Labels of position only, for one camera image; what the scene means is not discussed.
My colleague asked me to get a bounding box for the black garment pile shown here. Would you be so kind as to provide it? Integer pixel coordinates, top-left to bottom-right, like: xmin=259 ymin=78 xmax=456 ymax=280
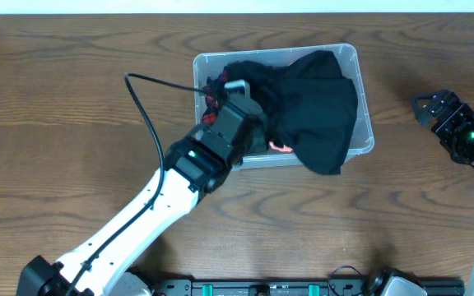
xmin=226 ymin=50 xmax=358 ymax=175

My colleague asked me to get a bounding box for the pink printed shirt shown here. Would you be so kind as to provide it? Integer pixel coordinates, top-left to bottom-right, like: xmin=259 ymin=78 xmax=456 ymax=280
xmin=269 ymin=141 xmax=293 ymax=153

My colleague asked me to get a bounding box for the red navy plaid shirt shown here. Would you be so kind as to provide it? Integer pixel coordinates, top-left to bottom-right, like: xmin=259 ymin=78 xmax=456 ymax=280
xmin=201 ymin=67 xmax=230 ymax=125

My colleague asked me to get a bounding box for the clear plastic storage bin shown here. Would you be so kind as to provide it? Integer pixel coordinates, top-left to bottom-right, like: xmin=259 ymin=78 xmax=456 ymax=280
xmin=193 ymin=44 xmax=375 ymax=170

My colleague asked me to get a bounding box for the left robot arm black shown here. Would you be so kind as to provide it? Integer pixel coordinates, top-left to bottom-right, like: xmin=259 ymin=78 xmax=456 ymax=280
xmin=16 ymin=94 xmax=263 ymax=295

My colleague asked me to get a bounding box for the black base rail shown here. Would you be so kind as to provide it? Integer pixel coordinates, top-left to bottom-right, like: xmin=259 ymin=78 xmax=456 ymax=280
xmin=151 ymin=266 xmax=465 ymax=296

